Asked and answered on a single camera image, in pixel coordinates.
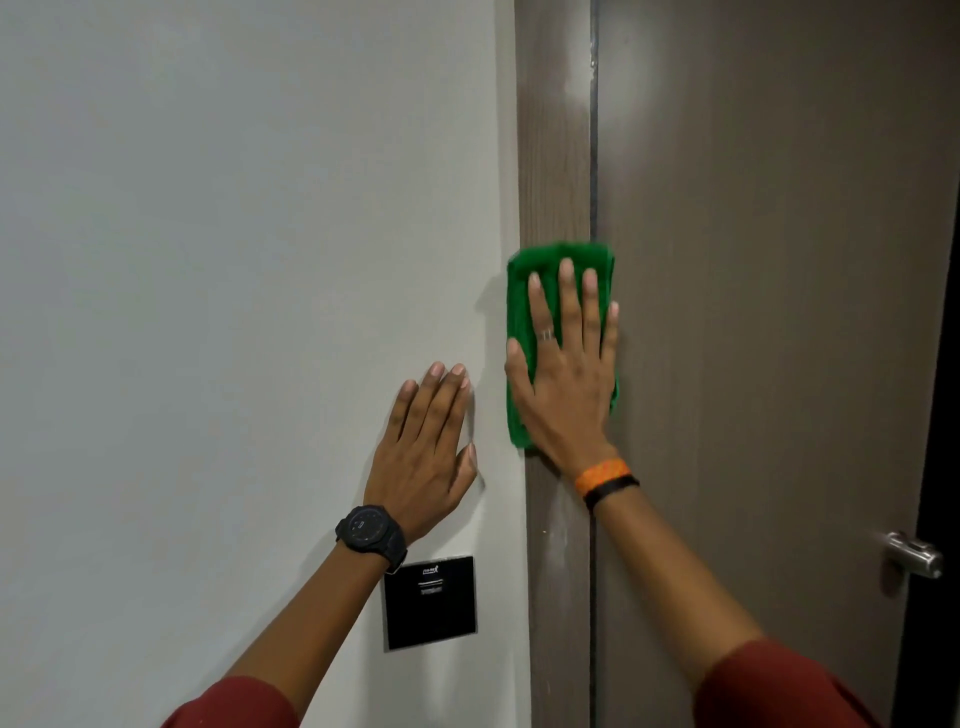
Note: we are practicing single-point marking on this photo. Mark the person's right hand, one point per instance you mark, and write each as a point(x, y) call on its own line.
point(566, 397)

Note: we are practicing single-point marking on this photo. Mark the person's left hand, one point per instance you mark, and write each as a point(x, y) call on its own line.
point(416, 472)

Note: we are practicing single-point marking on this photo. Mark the person's left little finger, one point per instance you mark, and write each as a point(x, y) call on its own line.
point(400, 409)

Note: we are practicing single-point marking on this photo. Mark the person's left middle finger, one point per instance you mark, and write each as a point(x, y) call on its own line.
point(432, 401)

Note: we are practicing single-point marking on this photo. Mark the person's right thumb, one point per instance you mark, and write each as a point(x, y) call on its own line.
point(519, 371)

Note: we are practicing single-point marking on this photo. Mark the person's right middle finger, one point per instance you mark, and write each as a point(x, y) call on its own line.
point(570, 307)

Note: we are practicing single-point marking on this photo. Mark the person's right little finger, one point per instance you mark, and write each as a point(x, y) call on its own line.
point(610, 337)

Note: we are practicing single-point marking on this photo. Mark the person's left thumb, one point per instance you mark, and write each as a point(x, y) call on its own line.
point(463, 470)

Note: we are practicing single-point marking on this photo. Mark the green cleaning cloth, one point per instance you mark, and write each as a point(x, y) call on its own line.
point(525, 285)

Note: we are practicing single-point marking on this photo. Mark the person's left forearm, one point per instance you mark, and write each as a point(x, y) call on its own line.
point(315, 622)

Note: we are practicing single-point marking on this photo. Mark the person's right forearm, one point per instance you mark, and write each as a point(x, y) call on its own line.
point(667, 577)

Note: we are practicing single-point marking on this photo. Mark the black wristwatch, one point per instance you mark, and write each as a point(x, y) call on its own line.
point(371, 531)

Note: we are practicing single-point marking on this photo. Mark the orange wristband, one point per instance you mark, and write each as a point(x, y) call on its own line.
point(601, 475)

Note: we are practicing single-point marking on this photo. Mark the black wristband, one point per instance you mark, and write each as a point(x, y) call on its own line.
point(611, 491)

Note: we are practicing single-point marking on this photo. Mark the brown wooden door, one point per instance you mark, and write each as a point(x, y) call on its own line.
point(765, 300)

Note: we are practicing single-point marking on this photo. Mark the dark red left sleeve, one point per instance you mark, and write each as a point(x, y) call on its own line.
point(232, 705)

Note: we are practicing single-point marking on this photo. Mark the dark red sleeve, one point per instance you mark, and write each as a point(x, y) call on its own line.
point(232, 705)
point(772, 686)

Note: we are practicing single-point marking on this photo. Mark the dark red right sleeve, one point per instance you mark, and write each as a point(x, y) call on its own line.
point(772, 686)

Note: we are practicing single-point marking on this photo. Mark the black wall card switch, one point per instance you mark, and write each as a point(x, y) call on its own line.
point(429, 604)

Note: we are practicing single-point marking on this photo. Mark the brown wooden door frame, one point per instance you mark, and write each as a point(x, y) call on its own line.
point(555, 135)

